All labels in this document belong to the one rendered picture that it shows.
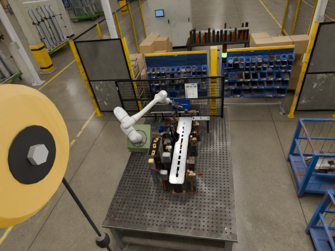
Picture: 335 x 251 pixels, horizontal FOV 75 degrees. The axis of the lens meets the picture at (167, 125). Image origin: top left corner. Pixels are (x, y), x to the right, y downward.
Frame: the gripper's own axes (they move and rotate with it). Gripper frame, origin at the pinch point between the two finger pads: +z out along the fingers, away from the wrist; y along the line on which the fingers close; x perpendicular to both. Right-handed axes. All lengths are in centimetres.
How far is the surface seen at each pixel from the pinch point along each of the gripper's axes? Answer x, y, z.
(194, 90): 10, -82, 20
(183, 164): -61, 45, 25
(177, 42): 49, -682, -20
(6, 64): -242, -524, -588
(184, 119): -34, -52, 19
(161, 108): -42, -86, -22
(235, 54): 91, -192, 88
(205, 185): -77, 50, 63
